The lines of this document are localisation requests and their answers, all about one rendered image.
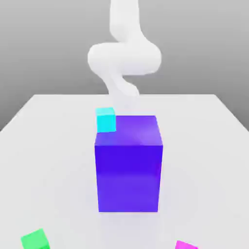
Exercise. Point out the small magenta cube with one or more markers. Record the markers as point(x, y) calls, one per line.
point(184, 245)

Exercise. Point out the small cyan cube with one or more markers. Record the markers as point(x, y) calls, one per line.
point(106, 122)

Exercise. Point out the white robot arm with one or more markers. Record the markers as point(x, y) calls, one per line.
point(124, 58)

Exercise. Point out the large purple box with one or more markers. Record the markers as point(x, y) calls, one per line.
point(128, 175)

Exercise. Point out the small green cube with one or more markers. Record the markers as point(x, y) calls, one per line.
point(35, 240)

